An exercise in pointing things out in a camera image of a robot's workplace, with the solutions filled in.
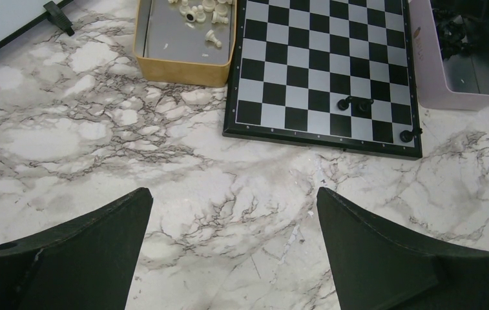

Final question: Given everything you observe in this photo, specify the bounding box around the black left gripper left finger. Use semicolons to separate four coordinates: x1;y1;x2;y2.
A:
0;187;153;309

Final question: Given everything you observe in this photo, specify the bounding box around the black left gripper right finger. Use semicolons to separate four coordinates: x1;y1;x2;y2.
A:
317;187;489;309

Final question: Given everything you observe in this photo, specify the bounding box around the black chess rook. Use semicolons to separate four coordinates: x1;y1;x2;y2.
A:
352;98;374;114

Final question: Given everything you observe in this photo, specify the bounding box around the black chess pawn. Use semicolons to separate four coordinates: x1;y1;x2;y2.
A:
337;96;353;110

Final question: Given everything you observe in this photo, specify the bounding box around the pile of black chess pieces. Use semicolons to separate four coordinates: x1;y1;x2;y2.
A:
431;1;479;61

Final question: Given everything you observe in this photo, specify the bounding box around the white chess pawn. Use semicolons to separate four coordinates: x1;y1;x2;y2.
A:
205;30;222;48

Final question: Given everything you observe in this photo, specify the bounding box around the white chess piece black base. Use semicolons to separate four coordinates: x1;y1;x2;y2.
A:
185;8;197;23

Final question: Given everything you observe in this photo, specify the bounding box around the pile of white chess pieces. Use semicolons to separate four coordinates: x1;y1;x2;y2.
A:
167;0;233;25

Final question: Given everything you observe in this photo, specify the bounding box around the black and silver chessboard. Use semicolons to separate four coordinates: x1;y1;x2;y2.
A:
223;0;422;159

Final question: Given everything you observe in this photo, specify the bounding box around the pink tin box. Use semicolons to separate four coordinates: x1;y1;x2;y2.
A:
408;1;489;111

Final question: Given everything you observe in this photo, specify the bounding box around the small whiteboard with stand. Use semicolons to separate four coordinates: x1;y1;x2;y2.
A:
0;0;74;48

